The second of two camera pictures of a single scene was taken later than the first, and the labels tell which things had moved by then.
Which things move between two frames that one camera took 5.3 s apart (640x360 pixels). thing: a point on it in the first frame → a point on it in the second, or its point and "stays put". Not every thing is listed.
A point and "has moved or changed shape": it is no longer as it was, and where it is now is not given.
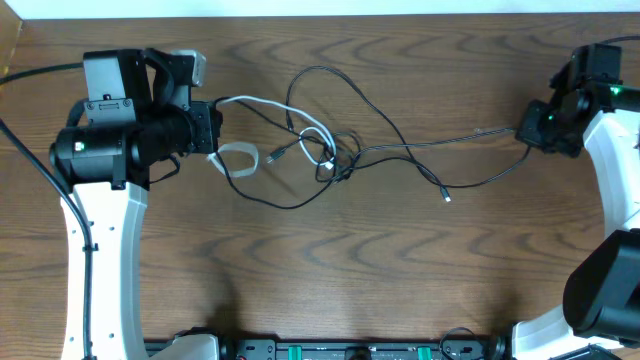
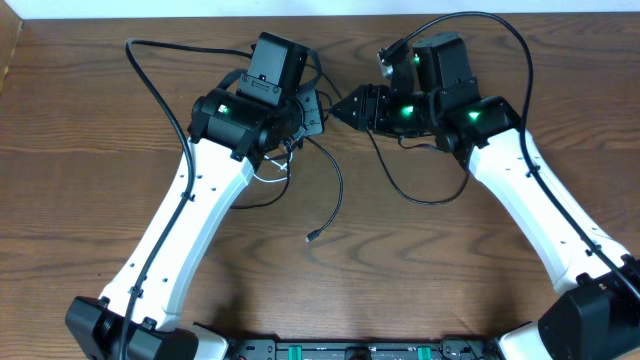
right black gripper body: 540,125 → 382,118
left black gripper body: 207,128 → 310,112
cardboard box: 10,27 stays put
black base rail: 484,348 stays put
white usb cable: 319,128 has moved or changed shape
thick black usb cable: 347,152 → 314,234
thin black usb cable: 365,164 → 402,189
